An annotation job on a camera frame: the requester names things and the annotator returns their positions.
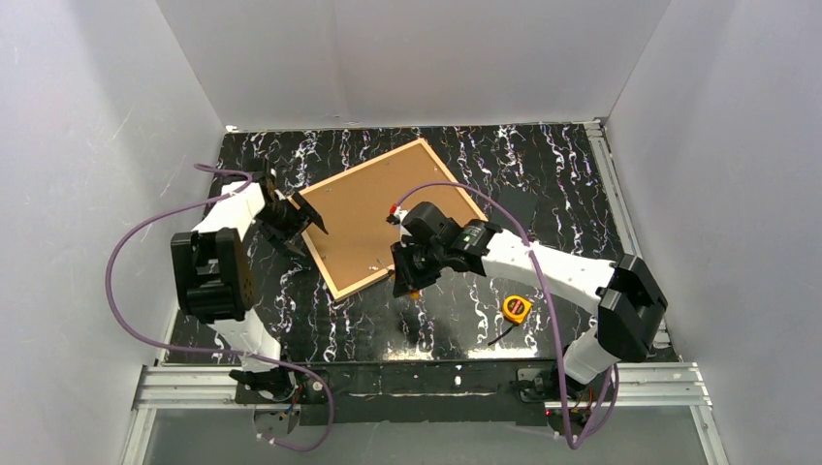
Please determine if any wooden photo frame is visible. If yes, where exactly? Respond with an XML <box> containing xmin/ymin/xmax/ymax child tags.
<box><xmin>300</xmin><ymin>139</ymin><xmax>457</xmax><ymax>301</ymax></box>

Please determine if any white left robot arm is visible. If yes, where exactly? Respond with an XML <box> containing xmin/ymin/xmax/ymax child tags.
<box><xmin>171</xmin><ymin>165</ymin><xmax>324</xmax><ymax>402</ymax></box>

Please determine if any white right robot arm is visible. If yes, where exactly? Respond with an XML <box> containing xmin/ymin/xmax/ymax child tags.
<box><xmin>387</xmin><ymin>201</ymin><xmax>668</xmax><ymax>388</ymax></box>

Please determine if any black flat box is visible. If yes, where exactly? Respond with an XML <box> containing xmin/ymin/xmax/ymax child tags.
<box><xmin>497</xmin><ymin>186</ymin><xmax>538</xmax><ymax>236</ymax></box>

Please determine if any yellow tape measure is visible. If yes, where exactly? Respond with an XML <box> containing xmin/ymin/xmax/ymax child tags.
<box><xmin>501</xmin><ymin>294</ymin><xmax>533</xmax><ymax>326</ymax></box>

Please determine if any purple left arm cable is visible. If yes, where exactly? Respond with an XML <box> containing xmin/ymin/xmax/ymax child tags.
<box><xmin>104</xmin><ymin>163</ymin><xmax>335</xmax><ymax>453</ymax></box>

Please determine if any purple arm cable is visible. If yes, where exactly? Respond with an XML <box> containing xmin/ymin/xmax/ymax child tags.
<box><xmin>393</xmin><ymin>182</ymin><xmax>621</xmax><ymax>450</ymax></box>
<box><xmin>104</xmin><ymin>163</ymin><xmax>335</xmax><ymax>453</ymax></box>

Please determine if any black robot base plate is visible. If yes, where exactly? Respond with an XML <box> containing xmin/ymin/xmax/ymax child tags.
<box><xmin>230</xmin><ymin>350</ymin><xmax>604</xmax><ymax>426</ymax></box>

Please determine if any aluminium rail right side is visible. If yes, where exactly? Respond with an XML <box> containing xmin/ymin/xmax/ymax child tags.
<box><xmin>584</xmin><ymin>121</ymin><xmax>667</xmax><ymax>362</ymax></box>

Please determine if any aluminium rail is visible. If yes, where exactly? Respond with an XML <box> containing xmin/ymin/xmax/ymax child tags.
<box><xmin>122</xmin><ymin>362</ymin><xmax>728</xmax><ymax>464</ymax></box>
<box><xmin>584</xmin><ymin>121</ymin><xmax>667</xmax><ymax>362</ymax></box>

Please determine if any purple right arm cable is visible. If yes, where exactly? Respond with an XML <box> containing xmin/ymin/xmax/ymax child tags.
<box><xmin>393</xmin><ymin>182</ymin><xmax>621</xmax><ymax>450</ymax></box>

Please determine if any aluminium rail front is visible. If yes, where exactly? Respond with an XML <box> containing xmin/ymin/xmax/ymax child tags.
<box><xmin>122</xmin><ymin>362</ymin><xmax>728</xmax><ymax>464</ymax></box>

